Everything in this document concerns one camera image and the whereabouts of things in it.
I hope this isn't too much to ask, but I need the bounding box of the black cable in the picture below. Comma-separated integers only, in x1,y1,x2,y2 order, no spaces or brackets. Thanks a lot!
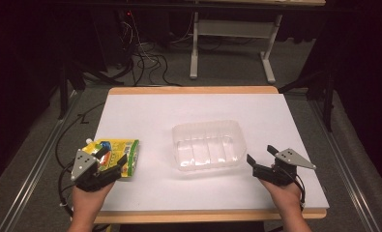
54,101,106,218
283,167,307,211

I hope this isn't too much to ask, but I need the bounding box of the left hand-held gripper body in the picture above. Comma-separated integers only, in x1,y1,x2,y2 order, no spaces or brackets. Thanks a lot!
70,149,123,193

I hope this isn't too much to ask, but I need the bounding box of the metal floor rail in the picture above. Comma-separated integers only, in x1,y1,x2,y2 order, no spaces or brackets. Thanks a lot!
0,90,83,232
308,100,378,232

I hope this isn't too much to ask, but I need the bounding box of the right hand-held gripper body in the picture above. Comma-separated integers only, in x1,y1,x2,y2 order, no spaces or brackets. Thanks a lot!
251,148,317,187

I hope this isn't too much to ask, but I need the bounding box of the person's right hand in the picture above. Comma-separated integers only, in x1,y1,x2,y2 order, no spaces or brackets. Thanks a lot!
259,178,304,212

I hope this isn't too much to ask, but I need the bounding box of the person's left hand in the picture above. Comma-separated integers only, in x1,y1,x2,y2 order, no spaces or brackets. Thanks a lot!
71,181,116,217

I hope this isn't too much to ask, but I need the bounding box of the black metal stand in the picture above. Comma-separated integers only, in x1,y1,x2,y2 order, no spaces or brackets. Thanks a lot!
57,61,125,121
278,69,337,133

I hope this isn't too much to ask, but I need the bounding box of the white metal desk frame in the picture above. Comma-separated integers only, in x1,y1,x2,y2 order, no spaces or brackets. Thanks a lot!
189,11,283,85

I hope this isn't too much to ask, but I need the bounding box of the wooden table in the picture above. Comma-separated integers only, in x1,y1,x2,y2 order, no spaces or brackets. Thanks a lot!
93,85,328,225

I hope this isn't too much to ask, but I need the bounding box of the bundle of floor cables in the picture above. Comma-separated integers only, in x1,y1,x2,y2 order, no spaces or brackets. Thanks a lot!
114,9,199,87

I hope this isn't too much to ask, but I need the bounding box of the clear plastic container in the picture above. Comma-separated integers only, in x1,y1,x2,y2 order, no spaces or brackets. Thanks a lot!
171,119,248,172

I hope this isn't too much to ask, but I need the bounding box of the white paper sheet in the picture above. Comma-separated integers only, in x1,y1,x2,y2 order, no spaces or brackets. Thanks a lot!
94,93,330,213

